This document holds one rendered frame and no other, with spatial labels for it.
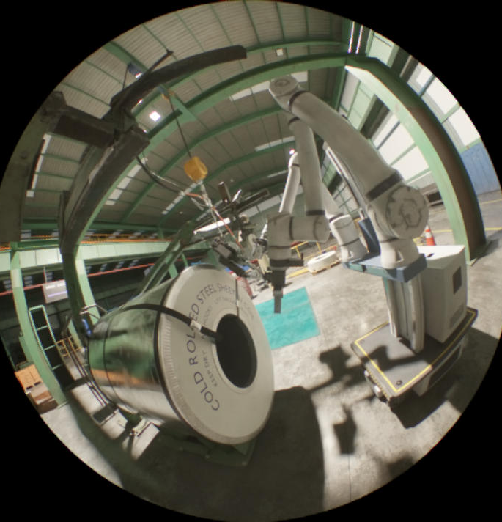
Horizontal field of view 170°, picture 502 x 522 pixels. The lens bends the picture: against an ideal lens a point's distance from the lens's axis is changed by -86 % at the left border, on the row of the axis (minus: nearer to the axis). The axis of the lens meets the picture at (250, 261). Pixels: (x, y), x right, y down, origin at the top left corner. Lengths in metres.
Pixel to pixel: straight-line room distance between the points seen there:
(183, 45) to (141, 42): 2.26
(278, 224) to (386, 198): 0.36
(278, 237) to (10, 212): 0.68
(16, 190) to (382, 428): 1.62
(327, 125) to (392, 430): 1.55
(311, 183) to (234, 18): 11.43
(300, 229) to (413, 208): 0.36
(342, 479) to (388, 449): 0.30
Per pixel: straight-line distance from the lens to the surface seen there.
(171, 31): 11.52
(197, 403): 0.77
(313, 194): 0.69
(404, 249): 0.73
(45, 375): 5.17
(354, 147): 0.57
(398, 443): 1.33
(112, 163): 0.59
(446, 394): 1.51
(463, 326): 1.48
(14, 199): 0.34
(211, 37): 11.81
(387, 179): 0.54
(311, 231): 0.54
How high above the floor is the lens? 1.25
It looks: level
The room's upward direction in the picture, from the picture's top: 24 degrees counter-clockwise
